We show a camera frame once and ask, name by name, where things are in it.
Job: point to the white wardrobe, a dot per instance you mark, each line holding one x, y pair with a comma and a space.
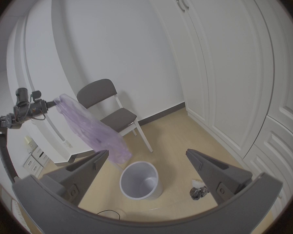
234, 82

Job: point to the purple plastic bag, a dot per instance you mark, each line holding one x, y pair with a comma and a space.
92, 130

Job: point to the grey and white chair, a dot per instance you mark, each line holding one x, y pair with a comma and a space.
97, 91

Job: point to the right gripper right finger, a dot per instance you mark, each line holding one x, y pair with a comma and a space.
217, 177

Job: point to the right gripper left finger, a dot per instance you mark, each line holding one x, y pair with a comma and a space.
83, 177

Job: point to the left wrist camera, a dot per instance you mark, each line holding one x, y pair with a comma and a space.
36, 94

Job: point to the white trash bin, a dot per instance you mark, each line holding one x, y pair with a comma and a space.
139, 179

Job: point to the crumpled black plastic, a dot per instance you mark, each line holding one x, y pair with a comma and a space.
197, 193

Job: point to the small white chest of drawers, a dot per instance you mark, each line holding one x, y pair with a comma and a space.
36, 162

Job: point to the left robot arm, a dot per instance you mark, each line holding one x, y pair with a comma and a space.
17, 116

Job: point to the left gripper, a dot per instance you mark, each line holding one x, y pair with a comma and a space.
38, 106

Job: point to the crumpled white paper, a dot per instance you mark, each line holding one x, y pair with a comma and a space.
197, 183

